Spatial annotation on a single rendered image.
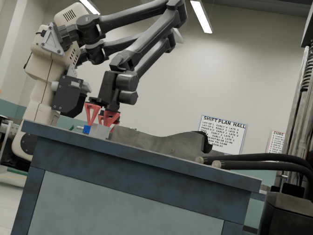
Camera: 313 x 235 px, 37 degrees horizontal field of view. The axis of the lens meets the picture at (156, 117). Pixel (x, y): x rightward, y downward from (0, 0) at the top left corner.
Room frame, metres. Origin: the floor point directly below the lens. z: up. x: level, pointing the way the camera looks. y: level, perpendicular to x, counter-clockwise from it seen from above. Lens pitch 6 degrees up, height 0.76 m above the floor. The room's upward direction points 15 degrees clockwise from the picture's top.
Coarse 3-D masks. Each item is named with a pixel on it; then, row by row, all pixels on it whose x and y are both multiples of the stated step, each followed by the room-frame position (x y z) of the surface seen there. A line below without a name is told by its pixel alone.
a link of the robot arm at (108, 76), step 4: (108, 72) 1.62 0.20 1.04; (112, 72) 1.61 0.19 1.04; (116, 72) 1.61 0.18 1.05; (120, 72) 1.62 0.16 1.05; (104, 76) 1.62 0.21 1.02; (108, 76) 1.61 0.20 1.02; (112, 76) 1.61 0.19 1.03; (116, 76) 1.62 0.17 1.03; (104, 80) 1.62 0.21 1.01; (108, 80) 1.61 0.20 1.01; (112, 80) 1.61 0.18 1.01; (108, 84) 1.61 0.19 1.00; (112, 84) 1.62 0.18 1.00; (112, 88) 1.63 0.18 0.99; (116, 88) 1.64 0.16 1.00
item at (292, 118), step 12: (300, 72) 3.03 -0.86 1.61; (312, 72) 1.91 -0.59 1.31; (300, 84) 3.02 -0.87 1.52; (312, 84) 1.90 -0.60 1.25; (300, 96) 3.01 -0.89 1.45; (312, 96) 1.89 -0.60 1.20; (312, 108) 1.88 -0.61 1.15; (312, 120) 1.88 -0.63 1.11; (288, 132) 3.02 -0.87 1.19; (300, 132) 1.90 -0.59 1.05; (312, 132) 1.89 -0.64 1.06; (288, 144) 3.01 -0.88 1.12; (300, 144) 1.89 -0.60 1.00; (300, 156) 1.89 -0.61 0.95; (276, 180) 3.03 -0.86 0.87; (288, 180) 1.90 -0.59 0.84; (300, 180) 1.89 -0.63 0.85; (288, 192) 1.88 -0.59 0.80; (300, 192) 1.88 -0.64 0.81
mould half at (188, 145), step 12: (120, 132) 1.94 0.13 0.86; (132, 132) 1.93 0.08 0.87; (144, 132) 1.92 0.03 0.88; (192, 132) 1.87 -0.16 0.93; (132, 144) 1.93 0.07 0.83; (144, 144) 1.92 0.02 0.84; (156, 144) 1.91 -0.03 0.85; (168, 144) 1.89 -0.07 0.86; (180, 144) 1.88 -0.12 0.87; (192, 144) 1.87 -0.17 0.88; (180, 156) 1.88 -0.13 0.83; (192, 156) 1.87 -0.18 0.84
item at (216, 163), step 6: (216, 162) 1.45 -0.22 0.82; (222, 162) 1.46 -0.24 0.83; (228, 162) 1.48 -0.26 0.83; (234, 162) 1.51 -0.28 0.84; (240, 162) 1.53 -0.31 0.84; (246, 162) 1.55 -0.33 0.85; (252, 162) 1.58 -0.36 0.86; (258, 162) 1.60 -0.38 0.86; (264, 162) 1.63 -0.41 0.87; (222, 168) 1.46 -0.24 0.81; (228, 168) 1.49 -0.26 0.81; (234, 168) 1.51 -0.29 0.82; (240, 168) 1.53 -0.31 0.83; (246, 168) 1.55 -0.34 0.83; (252, 168) 1.58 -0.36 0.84; (258, 168) 1.60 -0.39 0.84; (264, 168) 1.63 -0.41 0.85
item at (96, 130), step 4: (92, 124) 1.62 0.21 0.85; (96, 124) 1.61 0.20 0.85; (100, 124) 1.61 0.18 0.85; (80, 128) 1.69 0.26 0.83; (84, 128) 1.65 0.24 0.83; (88, 128) 1.64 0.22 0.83; (92, 128) 1.62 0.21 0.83; (96, 128) 1.61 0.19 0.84; (100, 128) 1.61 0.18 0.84; (104, 128) 1.63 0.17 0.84; (84, 132) 1.65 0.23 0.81; (88, 132) 1.63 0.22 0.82; (92, 132) 1.61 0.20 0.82; (96, 132) 1.60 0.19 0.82; (100, 132) 1.62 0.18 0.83; (104, 132) 1.63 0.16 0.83; (96, 136) 1.61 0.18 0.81; (100, 136) 1.62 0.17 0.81; (104, 136) 1.63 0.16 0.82
